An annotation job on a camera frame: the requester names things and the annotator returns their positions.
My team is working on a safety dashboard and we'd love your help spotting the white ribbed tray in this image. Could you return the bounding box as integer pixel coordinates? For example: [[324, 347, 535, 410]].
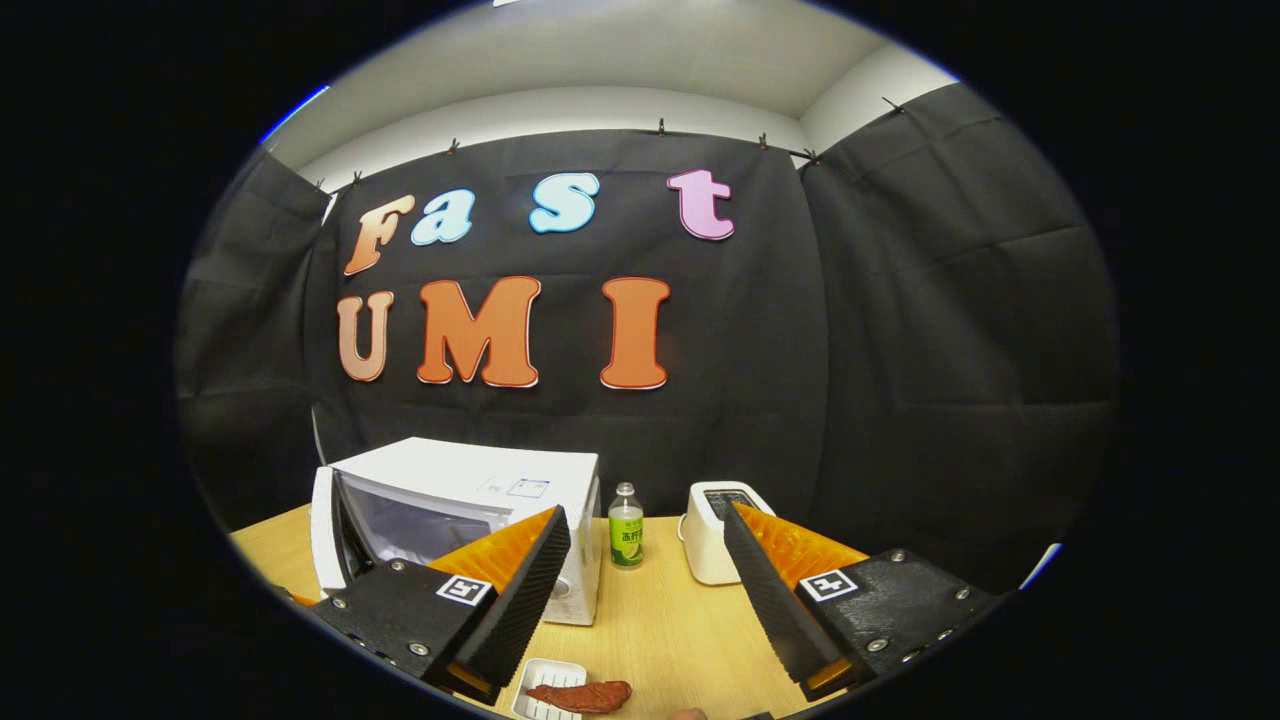
[[511, 658, 588, 720]]

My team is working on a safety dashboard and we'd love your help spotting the clear bottle with green label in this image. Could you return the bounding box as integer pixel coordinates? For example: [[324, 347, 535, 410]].
[[608, 482, 645, 570]]

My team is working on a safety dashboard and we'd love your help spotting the red-brown meat piece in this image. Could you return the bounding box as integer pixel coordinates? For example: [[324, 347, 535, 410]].
[[526, 681, 633, 715]]

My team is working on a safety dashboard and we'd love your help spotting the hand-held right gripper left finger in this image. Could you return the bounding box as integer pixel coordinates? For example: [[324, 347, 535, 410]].
[[312, 505, 572, 706]]

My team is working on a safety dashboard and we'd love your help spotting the white toaster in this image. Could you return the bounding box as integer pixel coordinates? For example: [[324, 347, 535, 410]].
[[679, 481, 777, 587]]

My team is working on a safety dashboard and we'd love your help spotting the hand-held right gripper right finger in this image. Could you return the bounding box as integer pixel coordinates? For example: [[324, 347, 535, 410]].
[[722, 502, 1004, 703]]

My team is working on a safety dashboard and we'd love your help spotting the white microwave oven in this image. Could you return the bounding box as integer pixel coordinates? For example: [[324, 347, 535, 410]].
[[310, 437, 603, 627]]

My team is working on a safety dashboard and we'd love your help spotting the black backdrop cloth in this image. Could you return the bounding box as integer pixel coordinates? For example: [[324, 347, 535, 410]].
[[175, 82, 1121, 593]]

